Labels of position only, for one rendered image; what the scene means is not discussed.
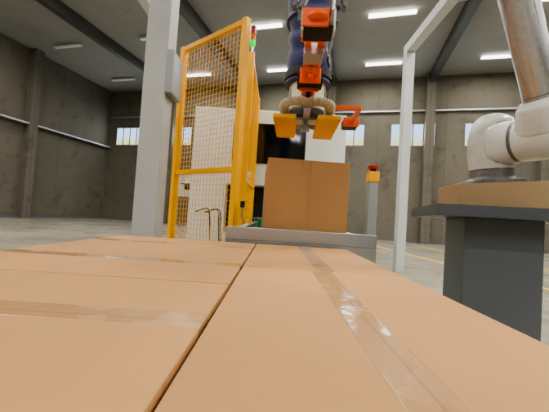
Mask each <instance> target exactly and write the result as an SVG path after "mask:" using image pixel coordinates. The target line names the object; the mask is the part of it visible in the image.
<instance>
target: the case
mask: <svg viewBox="0 0 549 412"><path fill-rule="evenodd" d="M349 182H350V163H335V162H324V161H313V160H302V159H281V158H270V157H269V158H268V162H267V166H266V173H265V185H264V197H263V210H262V223H261V228H270V229H282V230H295V231H320V232H332V233H346V225H347V211H348V196H349Z"/></svg>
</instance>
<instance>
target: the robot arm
mask: <svg viewBox="0 0 549 412"><path fill-rule="evenodd" d="M298 1H299V0H293V1H292V10H293V11H297V12H298V16H297V22H298V24H301V21H302V8H303V7H306V4H307V3H308V1H309V0H301V2H300V4H298ZM497 1H498V7H499V11H500V14H501V17H502V23H503V27H504V30H505V34H506V37H507V43H508V47H509V50H510V53H511V59H512V64H513V67H514V71H515V74H516V80H517V83H518V87H519V90H520V96H521V100H522V103H521V104H520V105H519V107H518V109H517V110H516V119H515V120H514V119H513V118H512V117H511V116H510V115H508V114H503V113H493V114H486V115H484V116H482V117H480V118H478V119H477V120H476V121H475V122H474V123H473V125H472V127H471V130H470V132H469V135H468V139H467V149H466V156H467V166H468V179H467V181H464V182H461V183H458V184H463V183H490V182H516V181H529V179H528V178H521V177H516V171H515V164H517V163H521V162H529V161H541V160H548V159H549V34H548V31H547V24H546V18H545V15H544V10H543V7H542V0H497ZM346 7H347V0H341V5H340V3H339V1H338V0H336V2H335V13H334V17H333V25H334V28H333V35H332V38H334V35H335V31H336V25H338V24H339V21H340V13H341V12H345V11H346Z"/></svg>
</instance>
